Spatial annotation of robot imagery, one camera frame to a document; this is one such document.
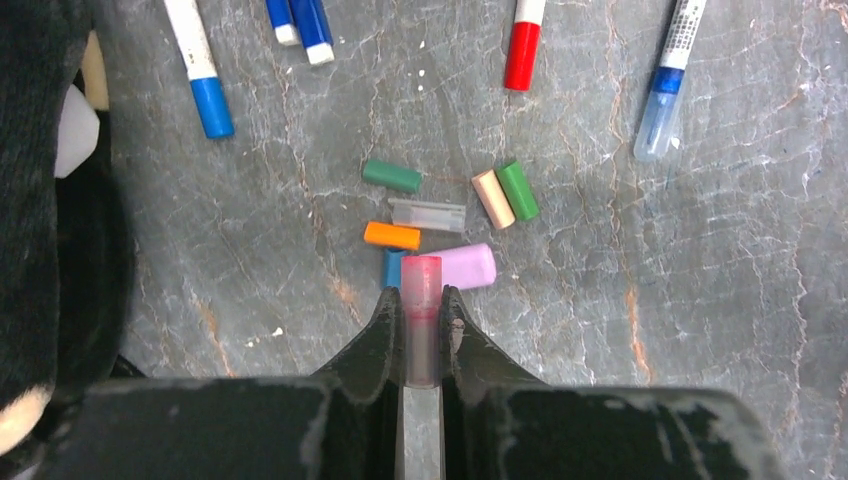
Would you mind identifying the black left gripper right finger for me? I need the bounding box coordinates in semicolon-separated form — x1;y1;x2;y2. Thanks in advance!
439;286;550;406

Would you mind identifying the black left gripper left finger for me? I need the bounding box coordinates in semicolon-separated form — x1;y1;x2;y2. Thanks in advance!
312;287;403;404

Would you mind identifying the pink highlighter cap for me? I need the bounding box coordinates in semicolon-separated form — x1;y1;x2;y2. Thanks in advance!
426;243;498;290

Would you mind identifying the blue marker cap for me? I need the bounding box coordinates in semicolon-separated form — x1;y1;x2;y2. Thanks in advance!
382;248;409;288

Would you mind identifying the orange marker cap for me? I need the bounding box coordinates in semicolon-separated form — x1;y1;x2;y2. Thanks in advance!
363;221;421;251

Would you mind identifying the clear pen cap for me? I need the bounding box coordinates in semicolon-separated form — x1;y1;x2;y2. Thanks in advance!
388;198;466;233

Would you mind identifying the beige marker cap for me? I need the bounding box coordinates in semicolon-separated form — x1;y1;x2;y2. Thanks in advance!
471;169;516;230

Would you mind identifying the green marker cap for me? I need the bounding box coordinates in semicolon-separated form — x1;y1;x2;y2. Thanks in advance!
495;161;540;221
362;158;422;194

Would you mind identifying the dark blue capped marker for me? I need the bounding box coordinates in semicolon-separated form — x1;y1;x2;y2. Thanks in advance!
290;0;335;65
265;0;300;46

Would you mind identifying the light blue capped white marker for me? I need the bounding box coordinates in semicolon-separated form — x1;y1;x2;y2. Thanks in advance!
164;0;235;139

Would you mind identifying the clear blue ballpoint pen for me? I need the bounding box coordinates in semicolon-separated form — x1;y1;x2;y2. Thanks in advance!
633;0;707;162

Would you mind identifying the red capped white marker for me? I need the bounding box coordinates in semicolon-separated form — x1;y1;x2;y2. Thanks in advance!
504;0;547;92

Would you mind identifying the black floral blanket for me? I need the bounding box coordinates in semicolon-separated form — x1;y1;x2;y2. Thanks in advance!
1;1;135;453

